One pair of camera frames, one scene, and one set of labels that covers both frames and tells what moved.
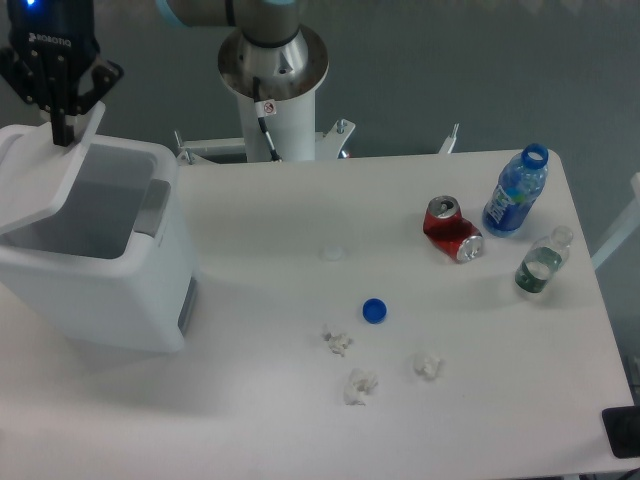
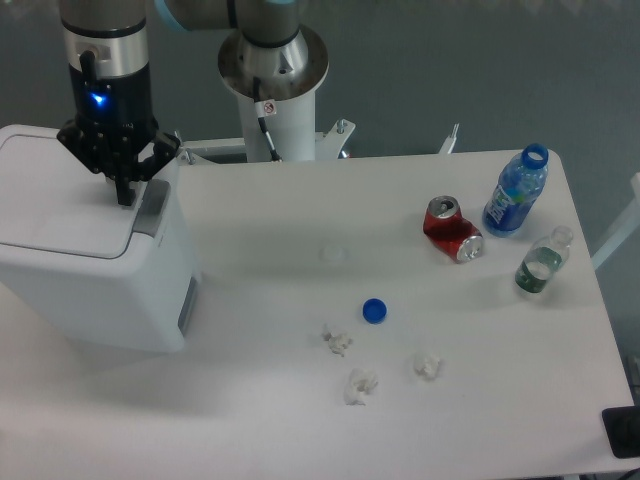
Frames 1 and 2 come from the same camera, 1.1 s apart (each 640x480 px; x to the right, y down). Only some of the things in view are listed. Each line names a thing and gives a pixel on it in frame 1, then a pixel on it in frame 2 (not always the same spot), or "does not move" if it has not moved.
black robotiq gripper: [52, 40] to [111, 115]
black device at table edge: [622, 428] does not move
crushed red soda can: [455, 236] does not move
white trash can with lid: [94, 241] does not move
